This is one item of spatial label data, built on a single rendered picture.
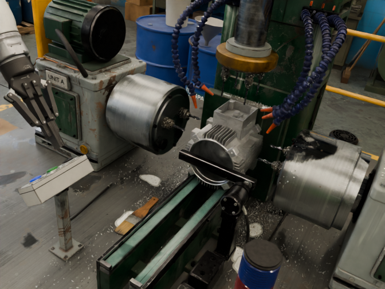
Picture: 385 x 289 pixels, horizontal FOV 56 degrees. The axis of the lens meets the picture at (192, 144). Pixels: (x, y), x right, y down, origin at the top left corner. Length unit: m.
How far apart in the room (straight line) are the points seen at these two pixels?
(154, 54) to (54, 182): 2.28
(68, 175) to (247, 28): 0.60
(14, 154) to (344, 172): 1.17
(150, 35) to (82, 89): 1.84
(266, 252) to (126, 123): 0.76
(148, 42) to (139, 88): 1.90
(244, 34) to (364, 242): 0.62
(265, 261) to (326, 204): 0.46
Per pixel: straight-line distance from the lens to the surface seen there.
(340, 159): 1.02
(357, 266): 1.09
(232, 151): 1.06
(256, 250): 0.59
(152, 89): 1.21
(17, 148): 1.60
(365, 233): 1.02
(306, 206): 1.03
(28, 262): 1.13
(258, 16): 1.03
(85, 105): 1.31
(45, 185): 0.93
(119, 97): 1.23
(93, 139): 1.35
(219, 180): 1.16
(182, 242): 0.97
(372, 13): 6.18
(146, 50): 3.14
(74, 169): 0.97
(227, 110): 1.21
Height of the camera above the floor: 1.63
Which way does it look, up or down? 31 degrees down
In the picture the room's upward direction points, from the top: 7 degrees clockwise
